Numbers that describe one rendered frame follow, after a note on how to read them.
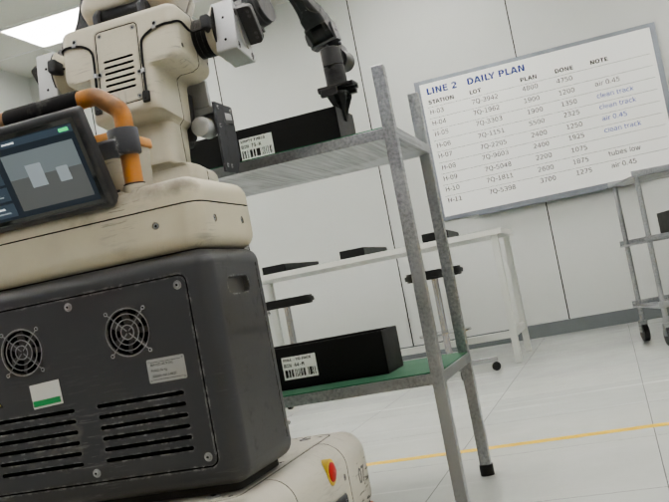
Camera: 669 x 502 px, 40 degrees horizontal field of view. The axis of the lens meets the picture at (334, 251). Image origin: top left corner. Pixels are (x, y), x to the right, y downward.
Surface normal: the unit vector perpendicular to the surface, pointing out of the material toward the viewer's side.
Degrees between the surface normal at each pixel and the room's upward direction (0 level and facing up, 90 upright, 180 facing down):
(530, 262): 90
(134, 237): 90
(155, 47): 82
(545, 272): 90
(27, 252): 90
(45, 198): 115
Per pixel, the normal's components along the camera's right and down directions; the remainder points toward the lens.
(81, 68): -0.31, -0.14
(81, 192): -0.18, 0.42
